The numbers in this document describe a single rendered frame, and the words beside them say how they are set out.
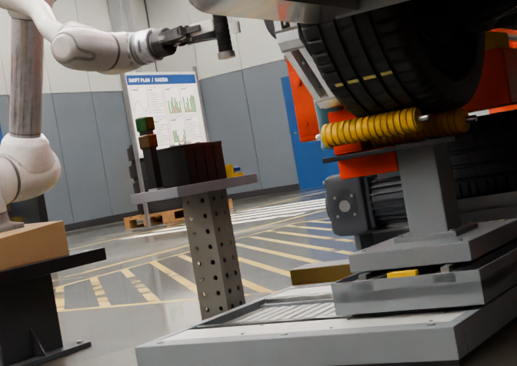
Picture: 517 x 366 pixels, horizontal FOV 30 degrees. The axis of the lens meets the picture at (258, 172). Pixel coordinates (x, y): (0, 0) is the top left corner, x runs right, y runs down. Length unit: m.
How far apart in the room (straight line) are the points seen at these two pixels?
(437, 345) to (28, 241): 1.38
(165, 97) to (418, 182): 9.83
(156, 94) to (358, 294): 9.82
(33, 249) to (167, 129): 9.09
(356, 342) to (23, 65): 1.50
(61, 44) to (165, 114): 9.57
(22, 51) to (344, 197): 1.10
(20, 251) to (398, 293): 1.21
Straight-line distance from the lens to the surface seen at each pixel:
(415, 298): 2.18
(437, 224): 2.35
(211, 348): 2.29
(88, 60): 2.47
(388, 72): 2.17
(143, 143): 2.74
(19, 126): 3.14
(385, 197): 2.72
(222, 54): 2.43
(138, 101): 11.65
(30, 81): 3.11
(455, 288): 2.14
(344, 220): 2.75
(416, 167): 2.35
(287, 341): 2.18
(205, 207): 2.88
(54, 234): 3.02
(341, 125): 2.32
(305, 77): 2.31
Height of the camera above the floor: 0.45
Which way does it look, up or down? level
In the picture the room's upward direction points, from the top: 10 degrees counter-clockwise
